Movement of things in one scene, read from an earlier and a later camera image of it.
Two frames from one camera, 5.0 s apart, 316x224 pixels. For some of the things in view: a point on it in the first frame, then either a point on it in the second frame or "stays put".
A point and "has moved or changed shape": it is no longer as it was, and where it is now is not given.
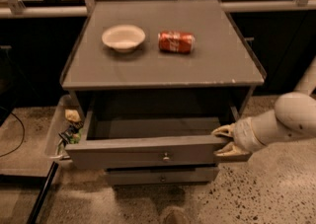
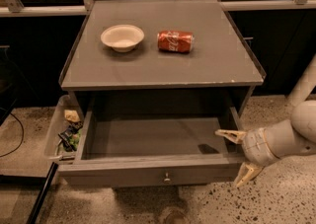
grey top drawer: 105,141 has moved or changed shape
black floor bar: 39,205 stays put
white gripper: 244,135 to 254,146
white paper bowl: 123,37 stays put
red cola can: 176,41 stays put
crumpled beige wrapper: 73,115 stays put
